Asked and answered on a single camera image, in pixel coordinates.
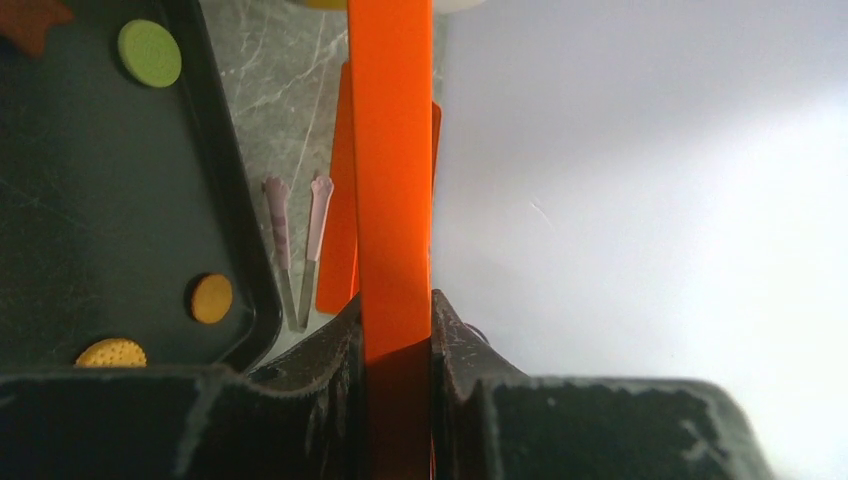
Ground plain green round cookie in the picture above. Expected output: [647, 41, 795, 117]
[117, 19, 182, 88]

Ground orange tray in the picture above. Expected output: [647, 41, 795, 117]
[348, 1, 433, 479]

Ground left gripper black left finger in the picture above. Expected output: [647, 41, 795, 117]
[1, 300, 362, 479]

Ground black baking tray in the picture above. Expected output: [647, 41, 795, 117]
[1, 1, 282, 371]

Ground pink-tipped metal tongs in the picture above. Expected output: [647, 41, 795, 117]
[262, 175, 335, 333]

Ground orange cookie box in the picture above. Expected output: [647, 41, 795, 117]
[315, 60, 444, 317]

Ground brown star cookie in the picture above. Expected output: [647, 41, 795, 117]
[1, 0, 74, 58]

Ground plain orange round cookie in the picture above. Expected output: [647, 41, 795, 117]
[190, 274, 234, 324]

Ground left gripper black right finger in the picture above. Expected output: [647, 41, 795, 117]
[431, 291, 773, 479]

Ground round cream toy oven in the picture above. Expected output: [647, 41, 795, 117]
[290, 0, 486, 14]

